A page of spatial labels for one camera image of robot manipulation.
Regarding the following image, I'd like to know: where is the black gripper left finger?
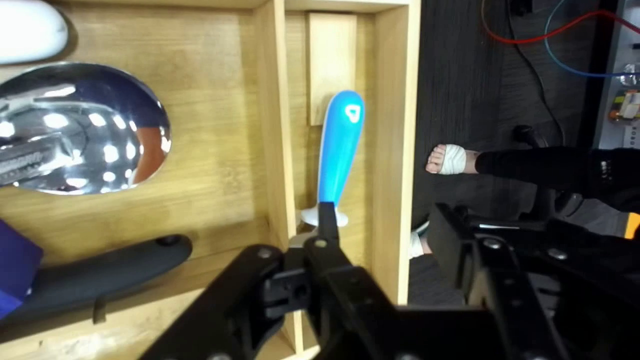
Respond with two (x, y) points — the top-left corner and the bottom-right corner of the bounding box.
(141, 201), (397, 360)

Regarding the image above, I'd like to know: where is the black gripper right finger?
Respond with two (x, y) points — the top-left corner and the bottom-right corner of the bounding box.
(427, 202), (640, 360)

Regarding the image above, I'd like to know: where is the blue handled utensil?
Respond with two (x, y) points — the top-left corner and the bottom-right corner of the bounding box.
(297, 89), (368, 232)

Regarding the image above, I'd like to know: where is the wooden cutlery tray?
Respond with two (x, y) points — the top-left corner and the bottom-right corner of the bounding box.
(0, 0), (423, 360)

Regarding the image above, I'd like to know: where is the person leg with bandaged foot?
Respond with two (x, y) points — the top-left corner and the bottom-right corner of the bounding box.
(423, 140), (640, 202)

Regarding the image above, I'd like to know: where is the large silver spoon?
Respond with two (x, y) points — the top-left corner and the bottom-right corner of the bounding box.
(0, 63), (174, 197)

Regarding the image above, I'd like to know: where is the white electronic device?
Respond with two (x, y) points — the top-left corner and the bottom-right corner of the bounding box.
(596, 0), (640, 151)

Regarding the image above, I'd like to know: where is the blue brush with black handle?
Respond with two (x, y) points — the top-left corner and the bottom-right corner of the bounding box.
(0, 218), (195, 337)

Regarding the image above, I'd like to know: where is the blue cable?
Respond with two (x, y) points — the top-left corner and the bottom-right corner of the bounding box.
(541, 0), (640, 81)

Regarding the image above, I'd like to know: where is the red cable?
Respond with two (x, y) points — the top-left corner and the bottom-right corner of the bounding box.
(480, 0), (640, 48)

